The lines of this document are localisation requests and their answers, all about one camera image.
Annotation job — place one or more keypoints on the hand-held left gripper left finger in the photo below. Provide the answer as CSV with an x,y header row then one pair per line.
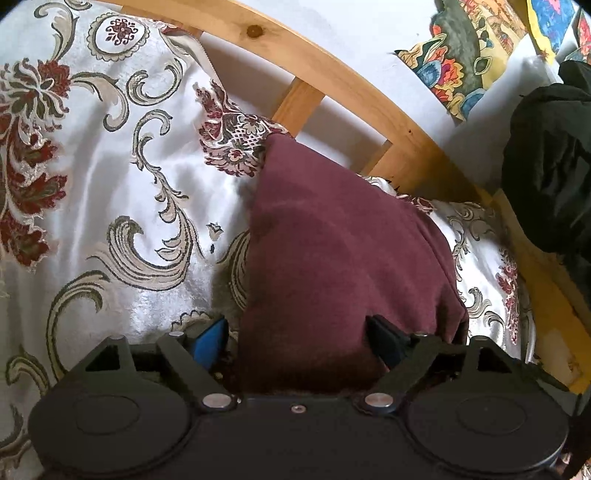
x,y
210,339

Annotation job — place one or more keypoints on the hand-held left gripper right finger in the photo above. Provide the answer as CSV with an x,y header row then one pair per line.
x,y
385,339

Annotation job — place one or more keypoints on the maroon small garment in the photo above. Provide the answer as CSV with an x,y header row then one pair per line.
x,y
332,258

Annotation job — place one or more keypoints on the white floral satin bedspread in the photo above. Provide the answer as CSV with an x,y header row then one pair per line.
x,y
115,184

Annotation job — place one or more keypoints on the black jacket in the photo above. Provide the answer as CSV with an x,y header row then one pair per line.
x,y
549,175

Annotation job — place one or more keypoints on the colourful patterned cushion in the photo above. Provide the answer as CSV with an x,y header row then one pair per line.
x,y
466,60

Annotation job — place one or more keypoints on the wooden bed frame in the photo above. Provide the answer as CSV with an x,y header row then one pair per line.
x,y
323,60

